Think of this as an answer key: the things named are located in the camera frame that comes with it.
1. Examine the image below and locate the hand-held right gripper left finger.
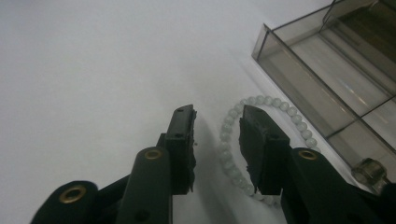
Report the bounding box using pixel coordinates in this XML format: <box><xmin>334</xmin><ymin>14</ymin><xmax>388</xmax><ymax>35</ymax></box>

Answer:
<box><xmin>163</xmin><ymin>104</ymin><xmax>198</xmax><ymax>196</ymax></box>

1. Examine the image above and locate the pale green bead bracelet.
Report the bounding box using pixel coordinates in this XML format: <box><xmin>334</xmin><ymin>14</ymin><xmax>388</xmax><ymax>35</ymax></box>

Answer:
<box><xmin>218</xmin><ymin>94</ymin><xmax>322</xmax><ymax>208</ymax></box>

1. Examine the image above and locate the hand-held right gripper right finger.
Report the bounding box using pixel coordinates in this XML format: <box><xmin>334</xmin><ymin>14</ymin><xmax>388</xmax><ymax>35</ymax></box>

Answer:
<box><xmin>238</xmin><ymin>105</ymin><xmax>292</xmax><ymax>196</ymax></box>

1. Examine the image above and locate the smoky clear acrylic drawer box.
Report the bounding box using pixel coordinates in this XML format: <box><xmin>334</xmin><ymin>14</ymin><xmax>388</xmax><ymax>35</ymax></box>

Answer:
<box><xmin>251</xmin><ymin>0</ymin><xmax>396</xmax><ymax>196</ymax></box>

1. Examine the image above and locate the white table mat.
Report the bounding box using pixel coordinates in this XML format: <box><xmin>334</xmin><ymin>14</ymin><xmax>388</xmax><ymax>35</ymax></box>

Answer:
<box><xmin>0</xmin><ymin>0</ymin><xmax>396</xmax><ymax>224</ymax></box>

